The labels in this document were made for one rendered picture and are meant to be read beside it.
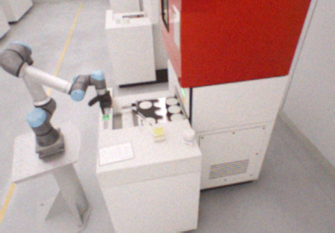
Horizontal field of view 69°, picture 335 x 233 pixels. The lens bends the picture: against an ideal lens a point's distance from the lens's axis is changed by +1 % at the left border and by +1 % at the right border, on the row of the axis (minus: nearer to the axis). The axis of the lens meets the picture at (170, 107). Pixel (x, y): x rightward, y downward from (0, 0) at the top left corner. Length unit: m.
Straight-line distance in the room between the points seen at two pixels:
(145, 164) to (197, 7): 0.91
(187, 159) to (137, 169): 0.30
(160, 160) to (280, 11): 1.09
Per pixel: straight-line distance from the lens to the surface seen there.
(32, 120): 1.77
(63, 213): 2.58
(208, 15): 1.42
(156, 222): 2.01
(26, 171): 1.88
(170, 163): 1.49
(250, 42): 1.58
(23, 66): 1.57
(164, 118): 1.85
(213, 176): 2.31
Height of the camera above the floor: 2.08
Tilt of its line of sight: 37 degrees down
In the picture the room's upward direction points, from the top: 2 degrees counter-clockwise
